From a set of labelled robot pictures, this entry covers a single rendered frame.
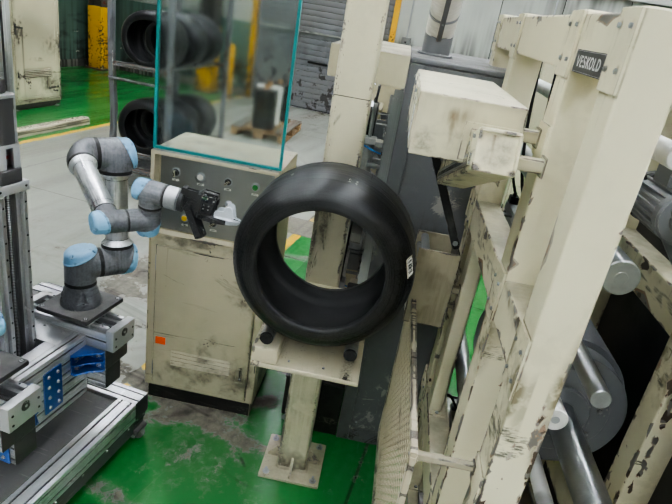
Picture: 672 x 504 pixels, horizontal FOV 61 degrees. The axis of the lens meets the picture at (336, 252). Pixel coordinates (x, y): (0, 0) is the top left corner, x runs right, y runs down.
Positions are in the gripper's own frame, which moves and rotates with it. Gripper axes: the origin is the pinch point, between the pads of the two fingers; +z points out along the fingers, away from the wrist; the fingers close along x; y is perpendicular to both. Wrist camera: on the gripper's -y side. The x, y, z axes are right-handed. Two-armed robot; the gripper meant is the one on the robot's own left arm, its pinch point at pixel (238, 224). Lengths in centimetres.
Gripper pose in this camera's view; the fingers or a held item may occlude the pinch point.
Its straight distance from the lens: 185.4
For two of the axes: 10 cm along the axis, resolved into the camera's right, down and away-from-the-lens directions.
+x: 1.3, -3.6, 9.2
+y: 2.6, -8.9, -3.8
